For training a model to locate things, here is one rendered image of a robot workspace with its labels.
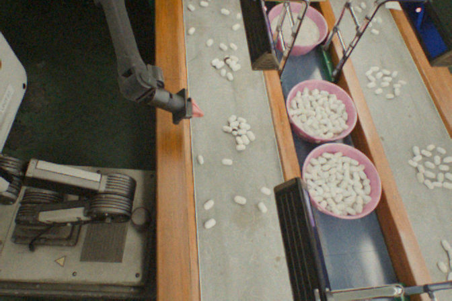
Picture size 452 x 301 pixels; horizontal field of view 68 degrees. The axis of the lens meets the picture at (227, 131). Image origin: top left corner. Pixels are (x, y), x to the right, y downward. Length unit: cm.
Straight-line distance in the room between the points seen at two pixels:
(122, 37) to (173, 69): 35
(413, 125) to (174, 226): 97
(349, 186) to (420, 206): 24
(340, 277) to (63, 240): 95
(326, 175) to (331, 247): 24
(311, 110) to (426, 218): 53
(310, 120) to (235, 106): 28
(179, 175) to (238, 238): 27
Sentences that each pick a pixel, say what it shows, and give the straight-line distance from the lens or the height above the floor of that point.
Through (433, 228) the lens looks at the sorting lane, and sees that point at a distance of 133.
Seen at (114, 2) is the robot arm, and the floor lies 107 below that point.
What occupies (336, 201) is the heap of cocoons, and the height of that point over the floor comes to 74.
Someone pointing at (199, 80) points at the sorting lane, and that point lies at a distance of 132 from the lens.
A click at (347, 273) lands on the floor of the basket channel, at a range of 122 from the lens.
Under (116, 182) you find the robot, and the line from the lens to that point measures 108.
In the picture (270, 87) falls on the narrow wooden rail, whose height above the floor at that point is 76.
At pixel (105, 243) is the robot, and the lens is 136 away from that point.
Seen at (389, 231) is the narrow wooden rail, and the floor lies 72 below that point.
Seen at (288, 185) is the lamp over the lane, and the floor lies 109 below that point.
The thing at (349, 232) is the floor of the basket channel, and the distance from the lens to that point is 125.
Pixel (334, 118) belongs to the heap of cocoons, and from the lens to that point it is 134.
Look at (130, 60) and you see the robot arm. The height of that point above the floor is 106.
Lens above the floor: 178
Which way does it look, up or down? 60 degrees down
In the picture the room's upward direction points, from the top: 12 degrees clockwise
